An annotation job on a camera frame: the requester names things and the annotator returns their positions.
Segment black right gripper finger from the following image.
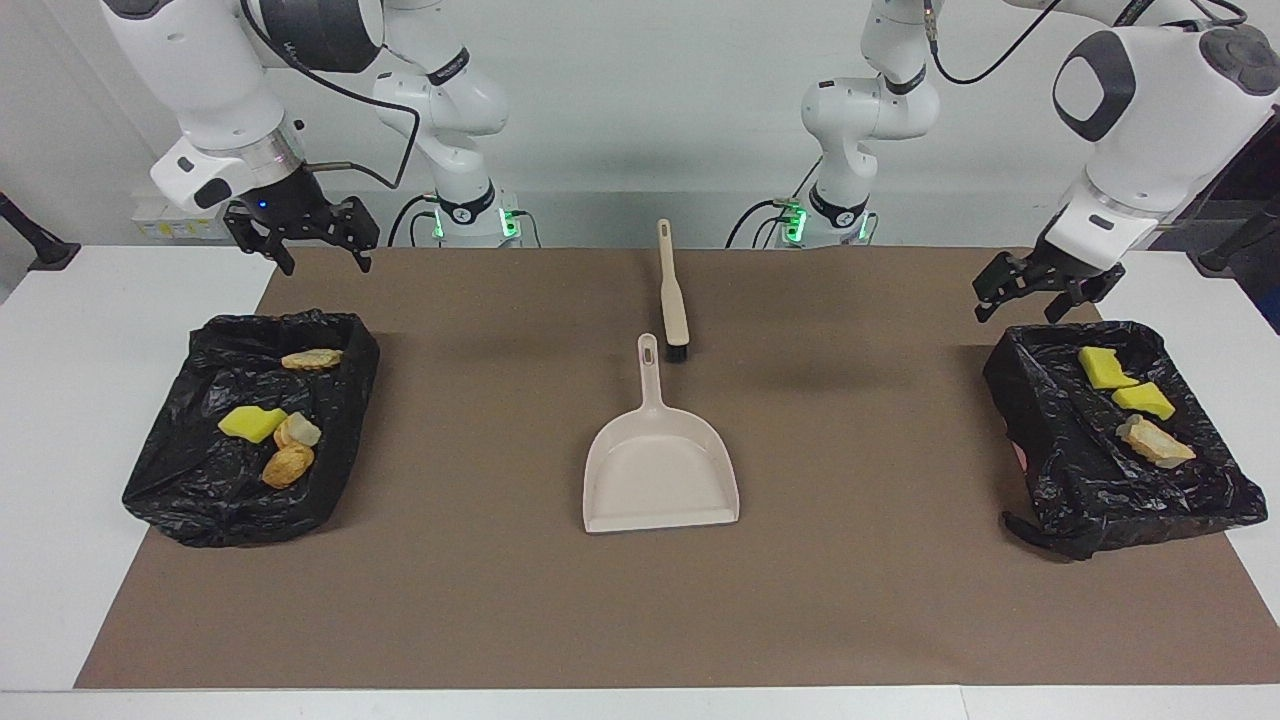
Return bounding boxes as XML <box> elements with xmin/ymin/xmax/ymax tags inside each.
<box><xmin>222</xmin><ymin>205</ymin><xmax>296</xmax><ymax>276</ymax></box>
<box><xmin>335</xmin><ymin>198</ymin><xmax>381</xmax><ymax>273</ymax></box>

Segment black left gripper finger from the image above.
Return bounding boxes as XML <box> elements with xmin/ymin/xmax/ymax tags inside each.
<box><xmin>973</xmin><ymin>250</ymin><xmax>1031</xmax><ymax>323</ymax></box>
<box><xmin>1045</xmin><ymin>265</ymin><xmax>1126</xmax><ymax>323</ymax></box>

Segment yellow sponge piece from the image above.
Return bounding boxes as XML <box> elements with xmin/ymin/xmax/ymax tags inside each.
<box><xmin>218</xmin><ymin>405</ymin><xmax>289</xmax><ymax>444</ymax></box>
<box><xmin>1077</xmin><ymin>345</ymin><xmax>1141</xmax><ymax>391</ymax></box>
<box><xmin>1112</xmin><ymin>382</ymin><xmax>1177</xmax><ymax>422</ymax></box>

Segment striped croissant piece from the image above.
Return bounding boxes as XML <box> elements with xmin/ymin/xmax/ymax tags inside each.
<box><xmin>1116</xmin><ymin>414</ymin><xmax>1197</xmax><ymax>470</ymax></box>

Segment pale bread chunk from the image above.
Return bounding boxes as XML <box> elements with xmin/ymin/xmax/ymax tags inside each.
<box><xmin>273</xmin><ymin>411</ymin><xmax>323</xmax><ymax>450</ymax></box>

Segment brown bread roll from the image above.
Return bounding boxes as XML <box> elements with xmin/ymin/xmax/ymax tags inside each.
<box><xmin>261</xmin><ymin>443</ymin><xmax>316</xmax><ymax>490</ymax></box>

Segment beige hand brush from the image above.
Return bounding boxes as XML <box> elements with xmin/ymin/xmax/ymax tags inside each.
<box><xmin>657</xmin><ymin>218</ymin><xmax>692</xmax><ymax>363</ymax></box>

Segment beige plastic dustpan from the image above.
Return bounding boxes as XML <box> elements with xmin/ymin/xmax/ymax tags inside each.
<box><xmin>583</xmin><ymin>333</ymin><xmax>741</xmax><ymax>536</ymax></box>

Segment black bag-lined bin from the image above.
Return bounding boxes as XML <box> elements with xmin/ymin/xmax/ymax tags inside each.
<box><xmin>982</xmin><ymin>320</ymin><xmax>1269</xmax><ymax>561</ymax></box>
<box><xmin>122</xmin><ymin>310</ymin><xmax>381</xmax><ymax>548</ymax></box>

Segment black clamp stand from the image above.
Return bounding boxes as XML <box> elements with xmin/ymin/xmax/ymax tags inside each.
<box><xmin>1188</xmin><ymin>195</ymin><xmax>1280</xmax><ymax>278</ymax></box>
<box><xmin>0</xmin><ymin>190</ymin><xmax>81</xmax><ymax>271</ymax></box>

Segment brown table mat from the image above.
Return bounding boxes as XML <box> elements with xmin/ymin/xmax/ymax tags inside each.
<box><xmin>75</xmin><ymin>247</ymin><xmax>1280</xmax><ymax>691</ymax></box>

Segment black base cable bundle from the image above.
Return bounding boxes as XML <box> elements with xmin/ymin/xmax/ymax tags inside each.
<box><xmin>725</xmin><ymin>155</ymin><xmax>823</xmax><ymax>249</ymax></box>
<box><xmin>388</xmin><ymin>193</ymin><xmax>441</xmax><ymax>248</ymax></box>

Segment white wall box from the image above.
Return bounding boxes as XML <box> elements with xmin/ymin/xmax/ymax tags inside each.
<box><xmin>132</xmin><ymin>195</ymin><xmax>226</xmax><ymax>243</ymax></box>

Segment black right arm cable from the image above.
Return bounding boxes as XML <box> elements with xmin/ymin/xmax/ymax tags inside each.
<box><xmin>240</xmin><ymin>0</ymin><xmax>423</xmax><ymax>191</ymax></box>

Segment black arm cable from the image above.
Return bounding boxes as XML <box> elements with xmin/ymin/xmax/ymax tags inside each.
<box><xmin>240</xmin><ymin>0</ymin><xmax>423</xmax><ymax>191</ymax></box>
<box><xmin>922</xmin><ymin>0</ymin><xmax>1251</xmax><ymax>87</ymax></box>

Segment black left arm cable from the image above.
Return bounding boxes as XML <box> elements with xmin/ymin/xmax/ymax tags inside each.
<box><xmin>922</xmin><ymin>0</ymin><xmax>1251</xmax><ymax>87</ymax></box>

